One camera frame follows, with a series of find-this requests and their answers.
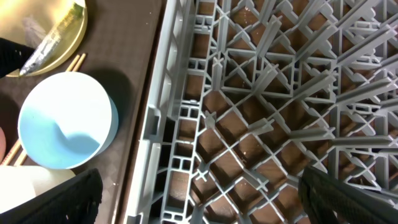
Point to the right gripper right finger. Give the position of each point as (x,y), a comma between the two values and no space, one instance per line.
(325,199)

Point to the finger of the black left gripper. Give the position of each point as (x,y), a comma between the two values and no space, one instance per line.
(13,56)

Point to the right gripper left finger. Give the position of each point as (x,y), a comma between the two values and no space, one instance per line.
(73,201)

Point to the small white cup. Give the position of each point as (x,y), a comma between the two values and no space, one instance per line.
(22,183)

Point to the green snack wrapper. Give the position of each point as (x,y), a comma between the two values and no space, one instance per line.
(51,41)

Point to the light blue bowl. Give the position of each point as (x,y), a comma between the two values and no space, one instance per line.
(66,120)

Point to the white bowl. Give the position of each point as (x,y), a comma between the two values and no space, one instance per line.
(2,144)

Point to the grey plastic dishwasher rack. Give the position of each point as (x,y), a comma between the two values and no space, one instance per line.
(246,94)

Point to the yellow round plate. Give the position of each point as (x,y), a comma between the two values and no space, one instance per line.
(39,35)

